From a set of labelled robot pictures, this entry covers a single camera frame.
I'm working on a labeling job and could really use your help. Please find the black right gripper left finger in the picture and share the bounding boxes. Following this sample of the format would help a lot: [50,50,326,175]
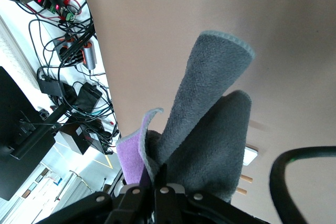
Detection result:
[34,185,156,224]

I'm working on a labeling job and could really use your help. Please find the tangled black cables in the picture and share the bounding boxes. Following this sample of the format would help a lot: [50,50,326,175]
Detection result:
[15,0,121,154]

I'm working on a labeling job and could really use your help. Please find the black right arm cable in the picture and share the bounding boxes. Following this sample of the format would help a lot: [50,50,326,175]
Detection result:
[269,146,336,224]

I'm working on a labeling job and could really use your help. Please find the white rack base plate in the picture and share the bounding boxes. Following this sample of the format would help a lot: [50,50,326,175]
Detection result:
[243,144,259,167]

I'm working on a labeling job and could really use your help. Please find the brown table cover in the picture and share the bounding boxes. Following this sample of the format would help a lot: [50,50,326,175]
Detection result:
[78,0,336,224]

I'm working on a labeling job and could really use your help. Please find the circuit board with red lights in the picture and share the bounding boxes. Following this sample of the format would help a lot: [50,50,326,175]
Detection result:
[34,0,82,23]

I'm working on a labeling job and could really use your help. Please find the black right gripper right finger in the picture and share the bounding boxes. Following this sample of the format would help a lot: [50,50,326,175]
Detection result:
[154,163,268,224]

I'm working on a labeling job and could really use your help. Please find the small black box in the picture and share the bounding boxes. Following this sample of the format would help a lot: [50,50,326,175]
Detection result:
[36,74,65,97]

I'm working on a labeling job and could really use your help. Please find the black box with label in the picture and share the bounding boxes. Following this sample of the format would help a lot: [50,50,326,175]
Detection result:
[59,121,113,156]

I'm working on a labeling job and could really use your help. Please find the black monitor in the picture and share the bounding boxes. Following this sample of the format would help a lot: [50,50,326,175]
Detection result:
[0,66,56,201]

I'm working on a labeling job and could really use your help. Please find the grey and purple towel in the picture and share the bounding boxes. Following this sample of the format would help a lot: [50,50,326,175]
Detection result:
[115,31,256,204]

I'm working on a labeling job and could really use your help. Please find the black power adapter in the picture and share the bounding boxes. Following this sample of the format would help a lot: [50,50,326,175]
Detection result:
[75,82,103,114]

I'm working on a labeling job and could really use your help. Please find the grey and orange hub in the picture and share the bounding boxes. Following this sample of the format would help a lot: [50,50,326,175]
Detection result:
[56,37,98,71]

